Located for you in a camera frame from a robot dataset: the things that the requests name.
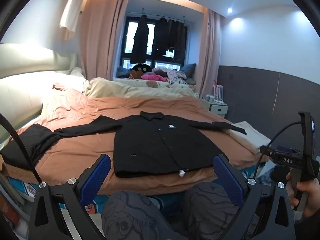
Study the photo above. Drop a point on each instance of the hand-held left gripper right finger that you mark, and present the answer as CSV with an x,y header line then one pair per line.
x,y
228,177

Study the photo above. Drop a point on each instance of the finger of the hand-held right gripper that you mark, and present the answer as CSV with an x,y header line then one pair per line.
x,y
267,151

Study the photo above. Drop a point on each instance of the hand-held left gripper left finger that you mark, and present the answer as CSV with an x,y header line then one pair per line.
x,y
96,177

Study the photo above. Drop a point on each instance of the black button shirt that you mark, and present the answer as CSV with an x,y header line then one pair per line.
x,y
155,150

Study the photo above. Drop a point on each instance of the folded black clothes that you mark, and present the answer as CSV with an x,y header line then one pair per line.
x,y
27,142

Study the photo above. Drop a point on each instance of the person's right hand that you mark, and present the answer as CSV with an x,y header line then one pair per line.
x,y
312,195

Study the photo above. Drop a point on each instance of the cream bed sheet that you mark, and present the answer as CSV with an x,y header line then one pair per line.
x,y
250,136

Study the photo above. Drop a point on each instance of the brown fleece blanket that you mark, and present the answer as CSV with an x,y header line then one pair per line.
x,y
82,155

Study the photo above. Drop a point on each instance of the person's patterned grey pants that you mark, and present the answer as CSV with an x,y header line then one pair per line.
x,y
130,212

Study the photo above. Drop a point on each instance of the white nightstand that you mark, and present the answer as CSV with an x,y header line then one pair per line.
x,y
216,108

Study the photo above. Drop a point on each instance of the blue printed bed sheet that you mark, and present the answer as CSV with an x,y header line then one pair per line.
x,y
25,187

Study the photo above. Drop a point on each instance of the striped bag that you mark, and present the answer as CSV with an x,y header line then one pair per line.
x,y
218,91

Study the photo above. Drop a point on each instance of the cream duvet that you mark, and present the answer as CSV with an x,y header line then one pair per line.
x,y
112,87

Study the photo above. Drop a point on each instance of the white pillow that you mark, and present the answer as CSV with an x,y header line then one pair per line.
x,y
71,80

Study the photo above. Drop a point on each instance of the brown plush toy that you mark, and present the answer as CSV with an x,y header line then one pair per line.
x,y
135,74

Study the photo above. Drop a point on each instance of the pink curtain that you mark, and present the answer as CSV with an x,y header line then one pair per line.
x,y
100,35
210,55

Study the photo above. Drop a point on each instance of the grey cushion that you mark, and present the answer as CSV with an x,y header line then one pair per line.
x,y
188,70

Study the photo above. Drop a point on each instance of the white padded headboard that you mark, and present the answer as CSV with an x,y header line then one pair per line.
x,y
20,92

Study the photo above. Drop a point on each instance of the floral cloth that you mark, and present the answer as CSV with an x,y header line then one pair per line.
x,y
176,75

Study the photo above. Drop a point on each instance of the pink cloth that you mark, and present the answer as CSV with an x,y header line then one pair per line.
x,y
152,77

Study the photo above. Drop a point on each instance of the black plush toy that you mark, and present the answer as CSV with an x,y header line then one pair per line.
x,y
141,68

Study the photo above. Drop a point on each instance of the hanging dark coat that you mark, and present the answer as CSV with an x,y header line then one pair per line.
x,y
140,40

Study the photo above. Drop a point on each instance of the dark framed window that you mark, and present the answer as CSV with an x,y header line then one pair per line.
x,y
151,42

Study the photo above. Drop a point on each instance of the hanging white garment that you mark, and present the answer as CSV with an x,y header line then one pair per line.
x,y
72,10

